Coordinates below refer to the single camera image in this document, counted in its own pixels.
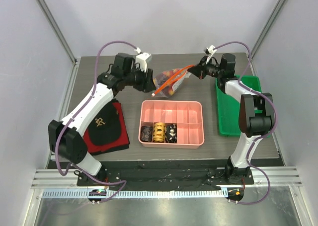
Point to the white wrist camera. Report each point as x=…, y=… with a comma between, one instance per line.
x=142, y=59
x=210, y=51

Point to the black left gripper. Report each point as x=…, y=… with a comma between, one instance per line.
x=147, y=84

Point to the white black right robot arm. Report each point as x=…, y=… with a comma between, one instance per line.
x=256, y=112

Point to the dark patterned tape roll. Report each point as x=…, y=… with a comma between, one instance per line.
x=146, y=134

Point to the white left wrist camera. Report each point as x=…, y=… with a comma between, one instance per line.
x=142, y=59

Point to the gold patterned tape roll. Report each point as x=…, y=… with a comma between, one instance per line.
x=158, y=132

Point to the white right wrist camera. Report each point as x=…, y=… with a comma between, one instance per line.
x=210, y=51

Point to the green plastic bin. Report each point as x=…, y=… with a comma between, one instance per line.
x=227, y=113

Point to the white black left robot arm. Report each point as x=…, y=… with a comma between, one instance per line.
x=66, y=136

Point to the black white patterned tape roll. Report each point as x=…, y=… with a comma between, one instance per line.
x=171, y=133

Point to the clear zip bag orange seal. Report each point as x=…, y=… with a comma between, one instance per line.
x=168, y=82

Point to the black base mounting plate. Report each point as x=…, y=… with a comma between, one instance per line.
x=154, y=178

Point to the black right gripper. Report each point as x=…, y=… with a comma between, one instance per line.
x=201, y=70

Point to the pink divided organizer tray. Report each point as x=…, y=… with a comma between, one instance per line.
x=186, y=115

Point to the red cloth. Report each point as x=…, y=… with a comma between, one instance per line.
x=107, y=131

